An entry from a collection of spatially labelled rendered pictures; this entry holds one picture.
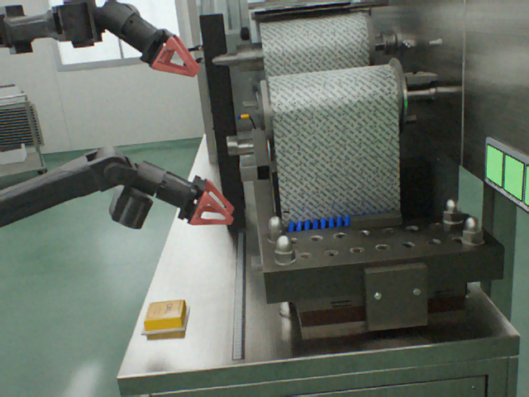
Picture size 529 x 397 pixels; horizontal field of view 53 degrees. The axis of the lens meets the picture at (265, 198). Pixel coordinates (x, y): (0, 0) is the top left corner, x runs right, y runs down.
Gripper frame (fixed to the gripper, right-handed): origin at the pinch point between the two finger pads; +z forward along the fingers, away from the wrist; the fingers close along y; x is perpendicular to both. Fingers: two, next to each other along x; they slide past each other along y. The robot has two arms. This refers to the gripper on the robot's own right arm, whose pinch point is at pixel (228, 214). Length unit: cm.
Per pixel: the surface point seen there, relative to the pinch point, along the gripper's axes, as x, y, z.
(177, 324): -18.8, 13.5, -1.1
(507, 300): 5, -13, 72
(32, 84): -148, -557, -207
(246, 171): 7.7, -6.9, 0.2
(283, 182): 10.7, 0.4, 6.5
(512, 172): 33, 30, 28
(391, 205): 15.9, 0.5, 28.0
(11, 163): -196, -428, -163
